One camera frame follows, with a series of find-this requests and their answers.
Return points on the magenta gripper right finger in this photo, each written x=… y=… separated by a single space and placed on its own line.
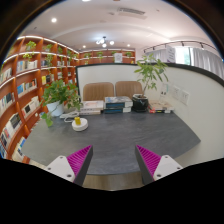
x=154 y=167

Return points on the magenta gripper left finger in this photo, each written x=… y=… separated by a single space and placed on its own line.
x=73 y=167

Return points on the yellow charger plug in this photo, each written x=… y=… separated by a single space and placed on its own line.
x=77 y=120

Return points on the round white charging base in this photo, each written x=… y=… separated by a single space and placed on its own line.
x=82 y=126

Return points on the stack of white books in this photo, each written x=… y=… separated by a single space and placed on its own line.
x=91 y=107

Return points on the stack of dark books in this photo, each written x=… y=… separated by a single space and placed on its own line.
x=119 y=104

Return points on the leafy plant in white pot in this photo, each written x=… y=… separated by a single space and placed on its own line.
x=59 y=93

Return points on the left tan chair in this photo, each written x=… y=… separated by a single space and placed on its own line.
x=98 y=91

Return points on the tan chair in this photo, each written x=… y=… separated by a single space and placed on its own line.
x=98 y=91
x=128 y=88

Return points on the right tan chair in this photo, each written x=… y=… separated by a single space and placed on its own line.
x=128 y=88

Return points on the tall plant in black pot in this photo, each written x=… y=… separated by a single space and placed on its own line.
x=151 y=70

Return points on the orange wooden bookshelf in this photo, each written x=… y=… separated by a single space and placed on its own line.
x=31 y=64

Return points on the white curtain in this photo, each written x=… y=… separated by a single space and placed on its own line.
x=208 y=61

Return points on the ceiling lamp cluster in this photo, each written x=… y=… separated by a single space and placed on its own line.
x=104 y=42

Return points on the ceiling air vent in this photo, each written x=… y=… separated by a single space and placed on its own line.
x=131 y=12

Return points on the books by the wall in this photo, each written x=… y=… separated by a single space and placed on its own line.
x=160 y=107

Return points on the white wall sockets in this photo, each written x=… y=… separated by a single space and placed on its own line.
x=180 y=94

